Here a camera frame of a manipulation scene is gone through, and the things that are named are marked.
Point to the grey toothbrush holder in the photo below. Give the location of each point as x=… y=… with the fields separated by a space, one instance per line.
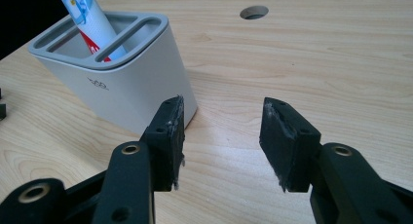
x=130 y=87

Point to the white blue red toothpaste tube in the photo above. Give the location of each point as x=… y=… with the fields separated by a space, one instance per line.
x=94 y=26

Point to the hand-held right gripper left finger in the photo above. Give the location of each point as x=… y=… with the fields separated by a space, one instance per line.
x=164 y=146

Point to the round grey table grommet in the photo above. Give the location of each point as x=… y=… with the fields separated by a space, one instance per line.
x=254 y=12

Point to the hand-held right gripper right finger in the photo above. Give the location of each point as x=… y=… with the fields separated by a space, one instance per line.
x=285 y=149

